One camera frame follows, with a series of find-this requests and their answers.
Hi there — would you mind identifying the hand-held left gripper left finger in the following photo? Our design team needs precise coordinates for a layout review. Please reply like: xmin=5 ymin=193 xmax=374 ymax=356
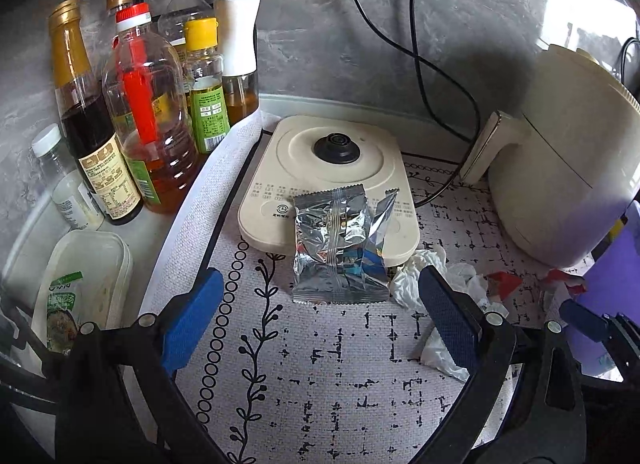
xmin=50 ymin=267 xmax=231 ymax=464

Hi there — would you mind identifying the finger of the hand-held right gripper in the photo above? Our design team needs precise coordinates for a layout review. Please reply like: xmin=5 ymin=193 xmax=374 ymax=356
xmin=558 ymin=299 xmax=609 ymax=341

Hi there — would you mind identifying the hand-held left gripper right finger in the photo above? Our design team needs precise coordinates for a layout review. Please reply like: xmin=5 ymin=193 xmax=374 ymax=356
xmin=419 ymin=265 xmax=586 ymax=464

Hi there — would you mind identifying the purple plastic bucket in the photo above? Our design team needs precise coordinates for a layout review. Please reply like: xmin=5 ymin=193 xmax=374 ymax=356
xmin=564 ymin=203 xmax=640 ymax=380

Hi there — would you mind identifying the crumpled white tissue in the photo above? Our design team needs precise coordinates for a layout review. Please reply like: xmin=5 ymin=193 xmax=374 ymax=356
xmin=389 ymin=246 xmax=449 ymax=310
xmin=418 ymin=326 xmax=471 ymax=383
xmin=444 ymin=261 xmax=509 ymax=318

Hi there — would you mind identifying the red wrapper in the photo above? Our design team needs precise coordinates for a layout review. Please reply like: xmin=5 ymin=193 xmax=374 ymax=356
xmin=547 ymin=269 xmax=589 ymax=295
xmin=487 ymin=271 xmax=524 ymax=300

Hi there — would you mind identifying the white green label plastic container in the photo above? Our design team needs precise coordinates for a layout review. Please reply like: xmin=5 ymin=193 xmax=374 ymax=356
xmin=30 ymin=229 xmax=134 ymax=360

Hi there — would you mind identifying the white patterned table mat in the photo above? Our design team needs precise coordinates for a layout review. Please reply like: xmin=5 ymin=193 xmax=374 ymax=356
xmin=142 ymin=111 xmax=566 ymax=464

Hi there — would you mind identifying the cream air fryer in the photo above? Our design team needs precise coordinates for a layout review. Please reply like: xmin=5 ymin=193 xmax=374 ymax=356
xmin=458 ymin=43 xmax=640 ymax=269

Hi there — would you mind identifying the red cap cooking oil bottle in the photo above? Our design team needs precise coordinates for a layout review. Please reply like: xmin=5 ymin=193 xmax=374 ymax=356
xmin=102 ymin=2 xmax=201 ymax=215

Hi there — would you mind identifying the small white cap jar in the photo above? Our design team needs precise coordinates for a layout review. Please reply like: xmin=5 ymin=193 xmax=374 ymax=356
xmin=30 ymin=123 xmax=106 ymax=231

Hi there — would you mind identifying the cream kettle base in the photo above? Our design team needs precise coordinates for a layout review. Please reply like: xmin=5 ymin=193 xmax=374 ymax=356
xmin=237 ymin=114 xmax=421 ymax=268

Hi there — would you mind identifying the yellow cap green label bottle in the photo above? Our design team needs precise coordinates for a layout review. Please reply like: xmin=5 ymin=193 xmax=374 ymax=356
xmin=182 ymin=17 xmax=231 ymax=154

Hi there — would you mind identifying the white top oil sprayer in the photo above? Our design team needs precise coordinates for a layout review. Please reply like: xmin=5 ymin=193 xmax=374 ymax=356
xmin=213 ymin=0 xmax=261 ymax=128

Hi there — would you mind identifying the clear gold cap bottle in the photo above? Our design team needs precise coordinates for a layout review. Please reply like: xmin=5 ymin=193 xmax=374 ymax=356
xmin=157 ymin=0 xmax=214 ymax=50

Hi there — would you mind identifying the hanging black cable loop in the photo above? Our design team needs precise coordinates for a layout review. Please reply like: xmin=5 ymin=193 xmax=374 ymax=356
xmin=619 ymin=36 xmax=640 ymax=80

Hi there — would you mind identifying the black air fryer cable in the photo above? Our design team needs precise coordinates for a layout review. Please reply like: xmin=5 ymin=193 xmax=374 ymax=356
xmin=410 ymin=0 xmax=476 ymax=144

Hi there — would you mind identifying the black kettle base cable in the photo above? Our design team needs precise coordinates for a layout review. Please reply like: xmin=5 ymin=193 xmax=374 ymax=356
xmin=340 ymin=0 xmax=484 ymax=208

